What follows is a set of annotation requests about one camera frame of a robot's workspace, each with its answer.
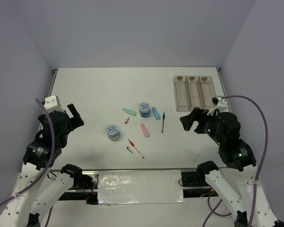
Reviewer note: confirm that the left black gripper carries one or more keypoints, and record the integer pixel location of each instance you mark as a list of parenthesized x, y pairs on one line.
[(76, 120)]

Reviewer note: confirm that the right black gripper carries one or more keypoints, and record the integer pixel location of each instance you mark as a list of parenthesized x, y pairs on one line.
[(199, 115)]

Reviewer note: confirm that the blue pen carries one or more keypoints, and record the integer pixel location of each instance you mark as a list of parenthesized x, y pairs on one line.
[(163, 122)]

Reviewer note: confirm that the red pen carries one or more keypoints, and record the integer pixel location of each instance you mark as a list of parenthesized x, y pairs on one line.
[(132, 144)]

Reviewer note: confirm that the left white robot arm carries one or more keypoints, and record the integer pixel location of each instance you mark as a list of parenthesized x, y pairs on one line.
[(28, 204)]

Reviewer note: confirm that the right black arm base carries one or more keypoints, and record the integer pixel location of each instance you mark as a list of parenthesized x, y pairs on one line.
[(193, 182)]

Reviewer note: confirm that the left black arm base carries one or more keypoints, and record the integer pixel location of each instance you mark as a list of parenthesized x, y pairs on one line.
[(84, 186)]

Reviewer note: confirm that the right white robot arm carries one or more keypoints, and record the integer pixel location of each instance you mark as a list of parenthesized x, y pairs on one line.
[(249, 207)]

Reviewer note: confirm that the clear three-compartment organizer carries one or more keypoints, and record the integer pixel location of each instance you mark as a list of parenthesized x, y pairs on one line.
[(193, 91)]

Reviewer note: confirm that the blue correction tape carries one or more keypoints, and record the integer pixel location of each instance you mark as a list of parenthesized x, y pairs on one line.
[(155, 113)]

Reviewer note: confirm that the blue jar near centre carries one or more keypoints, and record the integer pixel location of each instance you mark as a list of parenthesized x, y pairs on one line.
[(112, 132)]

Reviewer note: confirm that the blue jar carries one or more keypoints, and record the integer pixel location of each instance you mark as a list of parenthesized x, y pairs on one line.
[(144, 109), (112, 132)]

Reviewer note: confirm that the pink correction tape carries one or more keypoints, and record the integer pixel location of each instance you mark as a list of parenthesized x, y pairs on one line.
[(145, 130)]

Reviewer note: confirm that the blue jar near back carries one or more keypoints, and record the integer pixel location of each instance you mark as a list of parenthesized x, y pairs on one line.
[(144, 109)]

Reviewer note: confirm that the green correction tape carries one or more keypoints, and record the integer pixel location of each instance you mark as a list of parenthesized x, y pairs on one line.
[(130, 112)]

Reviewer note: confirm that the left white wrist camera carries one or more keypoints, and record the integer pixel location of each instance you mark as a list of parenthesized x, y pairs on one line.
[(52, 103)]

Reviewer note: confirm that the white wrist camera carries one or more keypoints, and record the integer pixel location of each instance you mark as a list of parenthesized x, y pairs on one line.
[(52, 103), (219, 104)]

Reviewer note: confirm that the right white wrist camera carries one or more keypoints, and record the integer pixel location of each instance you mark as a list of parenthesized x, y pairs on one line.
[(219, 104)]

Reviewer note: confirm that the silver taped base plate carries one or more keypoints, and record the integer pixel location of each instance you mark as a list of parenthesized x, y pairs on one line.
[(139, 187)]

